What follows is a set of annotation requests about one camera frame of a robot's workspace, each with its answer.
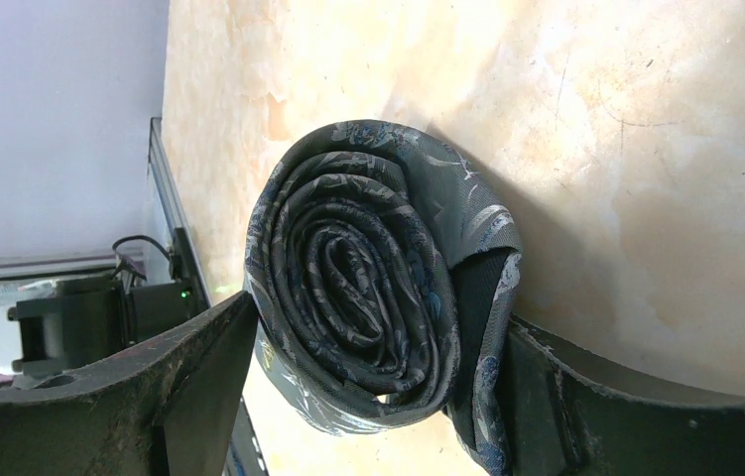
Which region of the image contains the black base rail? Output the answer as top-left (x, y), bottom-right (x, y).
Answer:
top-left (149, 117), bottom-right (268, 476)

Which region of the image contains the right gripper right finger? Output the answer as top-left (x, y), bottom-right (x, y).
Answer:
top-left (500, 317), bottom-right (745, 475)

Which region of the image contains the grey floral tie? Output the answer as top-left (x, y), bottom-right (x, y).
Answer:
top-left (245, 119), bottom-right (522, 475)

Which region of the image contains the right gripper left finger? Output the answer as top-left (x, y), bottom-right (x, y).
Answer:
top-left (0, 292), bottom-right (258, 475)

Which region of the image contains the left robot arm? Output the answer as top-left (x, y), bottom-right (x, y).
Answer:
top-left (0, 275), bottom-right (206, 388)

